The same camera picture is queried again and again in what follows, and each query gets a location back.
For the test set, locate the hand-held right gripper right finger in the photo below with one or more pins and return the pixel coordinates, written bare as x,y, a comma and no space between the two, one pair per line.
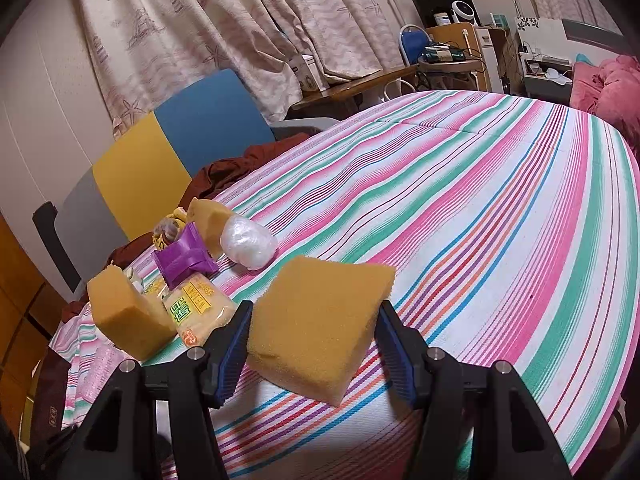
398,357

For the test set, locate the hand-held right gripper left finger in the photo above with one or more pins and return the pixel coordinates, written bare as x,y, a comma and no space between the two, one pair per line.
231,357

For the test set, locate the yellow rice cracker packet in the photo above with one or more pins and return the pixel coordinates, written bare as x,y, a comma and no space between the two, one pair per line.
200,310

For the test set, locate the yellow-brown sponge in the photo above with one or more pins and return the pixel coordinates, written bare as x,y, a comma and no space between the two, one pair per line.
207,222
130,315
320,325

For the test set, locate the purple snack packet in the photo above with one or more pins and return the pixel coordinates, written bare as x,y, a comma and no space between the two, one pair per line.
185,257

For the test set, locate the white plastic bag roll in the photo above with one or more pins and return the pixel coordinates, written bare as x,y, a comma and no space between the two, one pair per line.
249,244

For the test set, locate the yellow crocheted toy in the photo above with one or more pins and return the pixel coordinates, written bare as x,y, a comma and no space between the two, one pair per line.
167,232

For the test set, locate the striped bedsheet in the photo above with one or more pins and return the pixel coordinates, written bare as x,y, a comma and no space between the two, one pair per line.
450,210

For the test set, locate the dark red bag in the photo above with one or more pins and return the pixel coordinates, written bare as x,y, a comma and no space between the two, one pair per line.
50,390

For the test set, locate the brown cloth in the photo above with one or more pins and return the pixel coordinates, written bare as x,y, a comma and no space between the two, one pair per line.
235,165

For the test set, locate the blue yellow grey chair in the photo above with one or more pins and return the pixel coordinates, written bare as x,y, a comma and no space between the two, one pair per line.
140,170

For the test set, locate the wooden cabinet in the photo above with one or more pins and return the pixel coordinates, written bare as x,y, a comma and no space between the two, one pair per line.
20,290

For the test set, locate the wooden desk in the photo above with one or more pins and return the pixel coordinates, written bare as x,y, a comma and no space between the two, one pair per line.
350,87

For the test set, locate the white carton box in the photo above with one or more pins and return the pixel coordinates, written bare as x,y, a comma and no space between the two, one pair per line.
307,72

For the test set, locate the round wooden side table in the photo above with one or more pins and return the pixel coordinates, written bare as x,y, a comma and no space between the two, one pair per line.
450,66

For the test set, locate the patterned beige curtain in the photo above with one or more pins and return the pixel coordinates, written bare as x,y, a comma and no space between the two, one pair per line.
200,25

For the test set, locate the pink blanket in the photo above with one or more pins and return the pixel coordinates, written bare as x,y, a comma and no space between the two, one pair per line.
610,90

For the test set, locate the white round fan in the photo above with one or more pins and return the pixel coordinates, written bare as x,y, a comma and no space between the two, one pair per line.
463,13

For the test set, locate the white cabinet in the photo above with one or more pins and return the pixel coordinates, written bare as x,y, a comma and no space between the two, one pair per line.
542,35

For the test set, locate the black board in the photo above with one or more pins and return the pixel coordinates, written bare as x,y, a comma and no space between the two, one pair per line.
430,2

